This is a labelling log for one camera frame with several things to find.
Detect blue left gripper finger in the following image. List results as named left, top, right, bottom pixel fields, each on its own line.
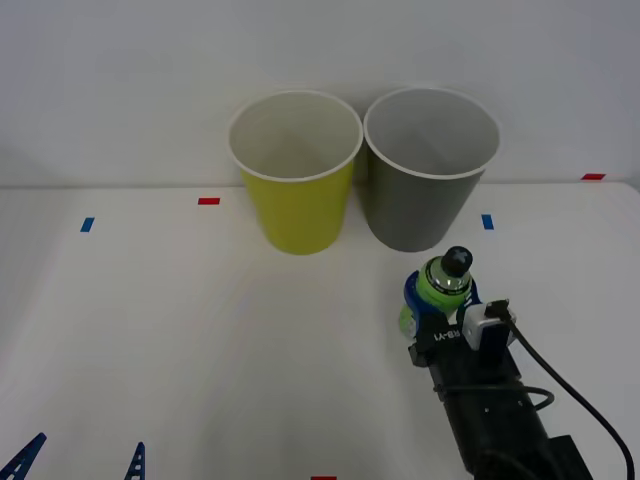
left=0, top=432, right=48, bottom=480
left=124, top=441, right=147, bottom=480

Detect green bottle with black cap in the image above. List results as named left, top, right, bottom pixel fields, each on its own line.
left=398, top=245, right=475, bottom=337

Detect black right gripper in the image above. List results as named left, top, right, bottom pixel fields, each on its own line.
left=403, top=271, right=524, bottom=400

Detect yellow-green plastic waste bin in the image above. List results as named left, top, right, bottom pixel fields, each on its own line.
left=227, top=90, right=364, bottom=256

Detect grey plastic waste bin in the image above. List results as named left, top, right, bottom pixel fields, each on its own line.
left=362, top=87, right=502, bottom=253

